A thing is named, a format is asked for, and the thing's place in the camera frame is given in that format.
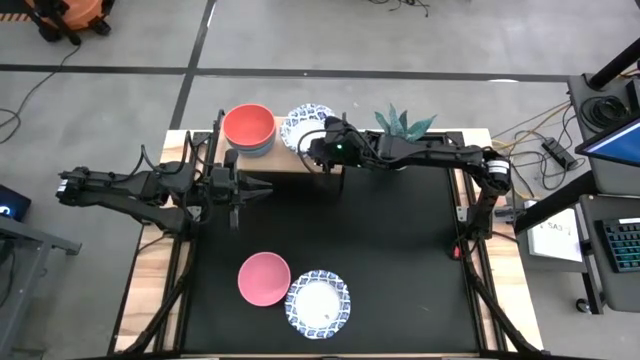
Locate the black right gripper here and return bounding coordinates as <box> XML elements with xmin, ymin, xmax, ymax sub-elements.
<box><xmin>306</xmin><ymin>115</ymin><xmax>363</xmax><ymax>175</ymax></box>

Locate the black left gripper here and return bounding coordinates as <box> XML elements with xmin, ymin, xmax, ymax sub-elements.
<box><xmin>209</xmin><ymin>148</ymin><xmax>274</xmax><ymax>232</ymax></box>

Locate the blue patterned paper bowl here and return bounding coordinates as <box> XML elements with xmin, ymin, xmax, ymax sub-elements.
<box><xmin>284</xmin><ymin>270</ymin><xmax>352</xmax><ymax>341</ymax></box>
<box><xmin>279</xmin><ymin>103</ymin><xmax>337</xmax><ymax>154</ymax></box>

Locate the red bowl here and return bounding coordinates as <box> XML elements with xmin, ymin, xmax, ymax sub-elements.
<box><xmin>222</xmin><ymin>103</ymin><xmax>278</xmax><ymax>150</ymax></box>

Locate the potted plant white pot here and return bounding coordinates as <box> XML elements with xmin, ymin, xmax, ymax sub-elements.
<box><xmin>374</xmin><ymin>103</ymin><xmax>438</xmax><ymax>145</ymax></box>

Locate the pink bowl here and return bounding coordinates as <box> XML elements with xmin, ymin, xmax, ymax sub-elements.
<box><xmin>236</xmin><ymin>251</ymin><xmax>292</xmax><ymax>308</ymax></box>

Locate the black table mat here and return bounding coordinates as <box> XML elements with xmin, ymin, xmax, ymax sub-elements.
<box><xmin>180</xmin><ymin>132</ymin><xmax>481</xmax><ymax>354</ymax></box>

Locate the grey metal stand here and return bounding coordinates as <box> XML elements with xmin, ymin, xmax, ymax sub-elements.
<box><xmin>0</xmin><ymin>214</ymin><xmax>84</xmax><ymax>360</ymax></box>

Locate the black power strip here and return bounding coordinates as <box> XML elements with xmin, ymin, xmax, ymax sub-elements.
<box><xmin>542</xmin><ymin>137</ymin><xmax>579</xmax><ymax>172</ymax></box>

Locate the black diagonal support bar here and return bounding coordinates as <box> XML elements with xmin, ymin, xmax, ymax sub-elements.
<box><xmin>513</xmin><ymin>170</ymin><xmax>601</xmax><ymax>235</ymax></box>

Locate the black device blue light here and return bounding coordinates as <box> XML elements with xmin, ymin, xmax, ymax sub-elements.
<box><xmin>0</xmin><ymin>184</ymin><xmax>33</xmax><ymax>224</ymax></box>

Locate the white paper sign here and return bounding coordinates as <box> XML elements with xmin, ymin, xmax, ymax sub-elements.
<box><xmin>526</xmin><ymin>218</ymin><xmax>584</xmax><ymax>264</ymax></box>

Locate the orange black machine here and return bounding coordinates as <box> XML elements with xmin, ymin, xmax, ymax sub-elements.
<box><xmin>24</xmin><ymin>0</ymin><xmax>117</xmax><ymax>47</ymax></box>

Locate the grey desk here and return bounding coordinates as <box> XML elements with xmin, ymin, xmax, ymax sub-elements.
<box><xmin>567</xmin><ymin>73</ymin><xmax>640</xmax><ymax>197</ymax></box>

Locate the computer monitor blue screen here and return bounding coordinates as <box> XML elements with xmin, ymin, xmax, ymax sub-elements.
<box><xmin>574</xmin><ymin>117</ymin><xmax>640</xmax><ymax>169</ymax></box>

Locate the black pole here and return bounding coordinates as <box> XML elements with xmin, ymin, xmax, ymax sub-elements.
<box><xmin>587</xmin><ymin>37</ymin><xmax>640</xmax><ymax>92</ymax></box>

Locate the black keyboard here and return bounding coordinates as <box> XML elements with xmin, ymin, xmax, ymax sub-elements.
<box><xmin>594</xmin><ymin>215</ymin><xmax>640</xmax><ymax>274</ymax></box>

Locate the grey keyboard cart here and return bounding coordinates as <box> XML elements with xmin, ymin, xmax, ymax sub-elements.
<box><xmin>517</xmin><ymin>193</ymin><xmax>640</xmax><ymax>315</ymax></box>

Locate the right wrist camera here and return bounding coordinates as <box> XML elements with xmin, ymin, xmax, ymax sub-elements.
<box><xmin>323</xmin><ymin>115</ymin><xmax>347</xmax><ymax>140</ymax></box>

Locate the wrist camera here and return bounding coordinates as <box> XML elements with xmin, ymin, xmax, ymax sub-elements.
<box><xmin>212</xmin><ymin>168</ymin><xmax>237</xmax><ymax>196</ymax></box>
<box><xmin>323</xmin><ymin>115</ymin><xmax>347</xmax><ymax>140</ymax></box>

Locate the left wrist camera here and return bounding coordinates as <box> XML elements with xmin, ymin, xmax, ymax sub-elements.
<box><xmin>212</xmin><ymin>168</ymin><xmax>237</xmax><ymax>196</ymax></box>

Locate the wooden shelf black frame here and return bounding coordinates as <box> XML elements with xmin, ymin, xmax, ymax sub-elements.
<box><xmin>207</xmin><ymin>108</ymin><xmax>348</xmax><ymax>195</ymax></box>

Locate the black metal table frame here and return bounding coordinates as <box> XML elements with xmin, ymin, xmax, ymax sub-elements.
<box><xmin>149</xmin><ymin>127</ymin><xmax>501</xmax><ymax>357</ymax></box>

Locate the black cable conduit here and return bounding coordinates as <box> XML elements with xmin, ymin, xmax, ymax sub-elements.
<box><xmin>119</xmin><ymin>239</ymin><xmax>196</xmax><ymax>357</ymax></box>
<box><xmin>462</xmin><ymin>252</ymin><xmax>539</xmax><ymax>357</ymax></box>

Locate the black floor cable tangle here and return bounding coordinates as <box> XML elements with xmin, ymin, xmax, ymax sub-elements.
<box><xmin>367</xmin><ymin>0</ymin><xmax>432</xmax><ymax>19</ymax></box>

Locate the orange floor cable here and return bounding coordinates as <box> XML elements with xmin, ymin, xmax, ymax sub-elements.
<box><xmin>492</xmin><ymin>102</ymin><xmax>574</xmax><ymax>201</ymax></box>

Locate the coiled black cable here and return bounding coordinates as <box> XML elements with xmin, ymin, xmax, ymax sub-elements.
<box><xmin>579</xmin><ymin>94</ymin><xmax>632</xmax><ymax>130</ymax></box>

